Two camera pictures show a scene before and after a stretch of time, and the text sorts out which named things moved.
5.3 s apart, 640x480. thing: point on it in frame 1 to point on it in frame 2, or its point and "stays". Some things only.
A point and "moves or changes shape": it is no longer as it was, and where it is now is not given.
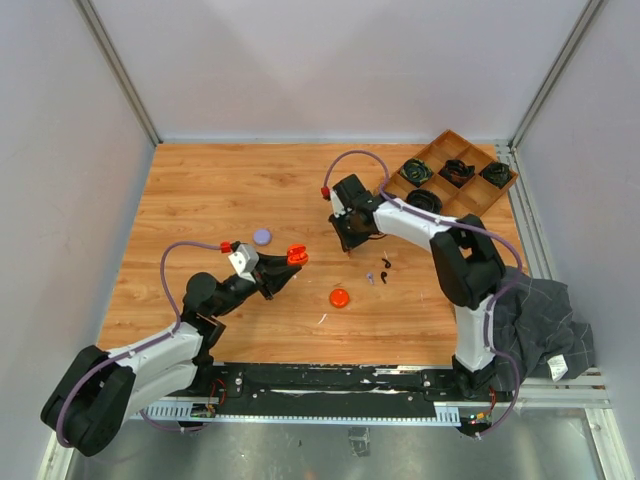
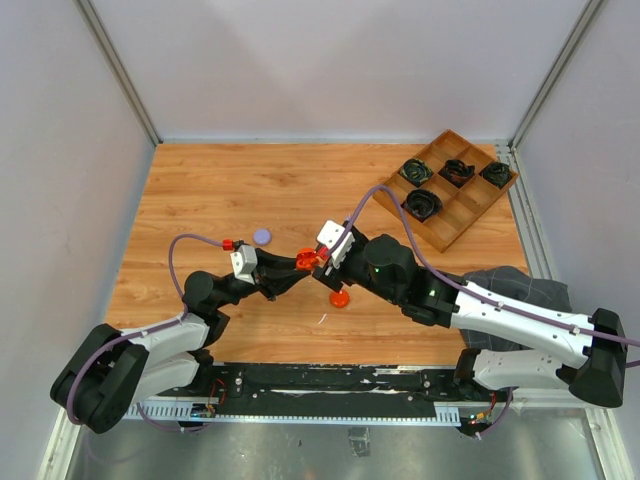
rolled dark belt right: [498, 173] stays
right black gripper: [347, 242] to [335, 276]
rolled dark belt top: [457, 172] stays
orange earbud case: [339, 298] stays
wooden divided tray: [452, 173] stays
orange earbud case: [297, 254] moves or changes shape
